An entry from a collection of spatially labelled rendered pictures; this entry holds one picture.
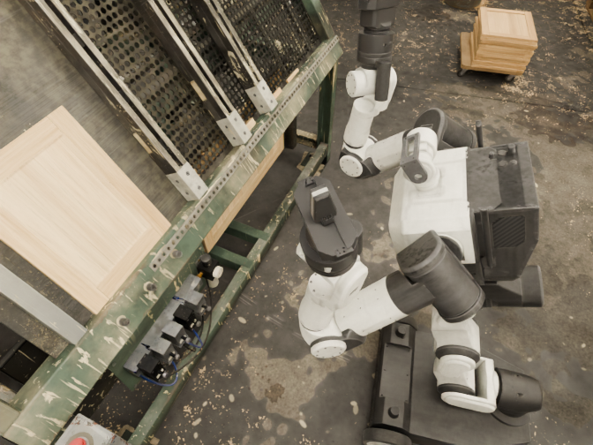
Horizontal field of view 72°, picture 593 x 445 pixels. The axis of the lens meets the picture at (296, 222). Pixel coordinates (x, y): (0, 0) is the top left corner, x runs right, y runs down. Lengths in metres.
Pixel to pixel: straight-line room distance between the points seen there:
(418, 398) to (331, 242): 1.49
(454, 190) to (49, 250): 1.05
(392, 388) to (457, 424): 0.29
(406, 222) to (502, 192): 0.20
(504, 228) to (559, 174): 2.47
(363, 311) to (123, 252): 0.81
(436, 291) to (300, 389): 1.36
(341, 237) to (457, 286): 0.35
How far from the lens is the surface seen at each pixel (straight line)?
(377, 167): 1.25
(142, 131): 1.41
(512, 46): 3.95
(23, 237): 1.29
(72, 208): 1.34
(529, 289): 1.24
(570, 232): 3.03
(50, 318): 1.30
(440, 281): 0.81
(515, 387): 1.92
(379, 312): 0.86
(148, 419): 1.97
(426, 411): 1.97
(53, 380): 1.32
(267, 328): 2.20
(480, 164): 0.99
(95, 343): 1.35
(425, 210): 0.91
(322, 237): 0.53
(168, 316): 1.46
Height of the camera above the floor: 2.00
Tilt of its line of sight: 51 degrees down
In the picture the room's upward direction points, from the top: straight up
